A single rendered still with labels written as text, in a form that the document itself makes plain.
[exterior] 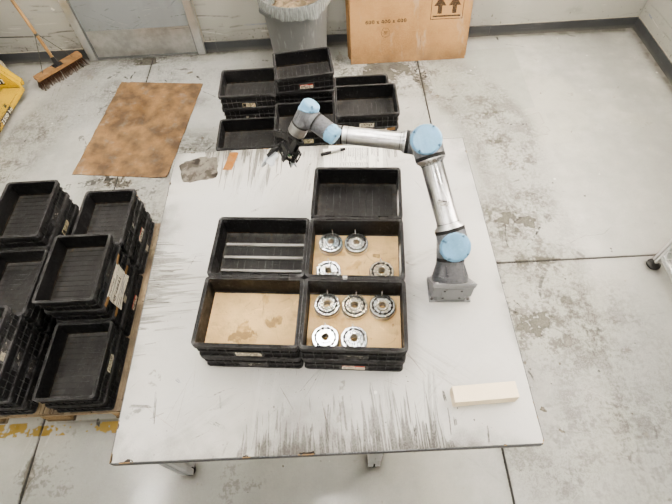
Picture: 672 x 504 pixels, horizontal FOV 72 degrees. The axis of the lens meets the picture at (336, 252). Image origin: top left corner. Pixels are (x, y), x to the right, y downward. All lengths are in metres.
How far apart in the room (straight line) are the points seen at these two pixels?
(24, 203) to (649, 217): 3.91
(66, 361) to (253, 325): 1.22
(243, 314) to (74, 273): 1.14
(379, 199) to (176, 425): 1.29
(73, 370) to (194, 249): 0.91
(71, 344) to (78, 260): 0.44
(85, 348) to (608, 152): 3.67
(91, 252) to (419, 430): 1.92
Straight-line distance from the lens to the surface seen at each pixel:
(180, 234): 2.40
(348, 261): 2.00
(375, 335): 1.84
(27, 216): 3.19
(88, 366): 2.75
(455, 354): 1.99
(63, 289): 2.76
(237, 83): 3.72
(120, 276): 2.77
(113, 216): 3.08
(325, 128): 1.86
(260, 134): 3.42
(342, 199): 2.21
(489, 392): 1.90
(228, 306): 1.97
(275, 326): 1.88
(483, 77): 4.39
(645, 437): 2.96
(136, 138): 4.11
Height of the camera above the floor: 2.52
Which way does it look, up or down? 56 degrees down
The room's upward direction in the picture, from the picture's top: 4 degrees counter-clockwise
